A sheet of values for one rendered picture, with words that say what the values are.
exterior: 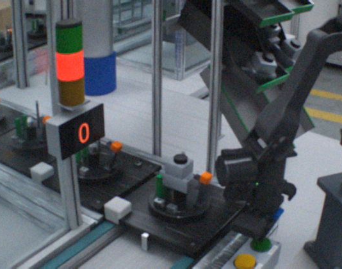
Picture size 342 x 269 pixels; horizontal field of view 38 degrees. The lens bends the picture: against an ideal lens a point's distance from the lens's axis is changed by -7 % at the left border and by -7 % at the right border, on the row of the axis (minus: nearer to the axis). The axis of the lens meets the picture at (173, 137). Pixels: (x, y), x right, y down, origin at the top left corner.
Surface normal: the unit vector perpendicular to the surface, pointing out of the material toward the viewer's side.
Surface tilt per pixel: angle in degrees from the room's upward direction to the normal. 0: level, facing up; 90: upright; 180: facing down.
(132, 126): 0
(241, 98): 45
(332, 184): 0
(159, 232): 0
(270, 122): 55
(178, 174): 90
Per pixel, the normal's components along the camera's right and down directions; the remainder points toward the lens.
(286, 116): 0.44, -0.04
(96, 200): 0.01, -0.89
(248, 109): 0.51, -0.39
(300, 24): -0.45, 0.40
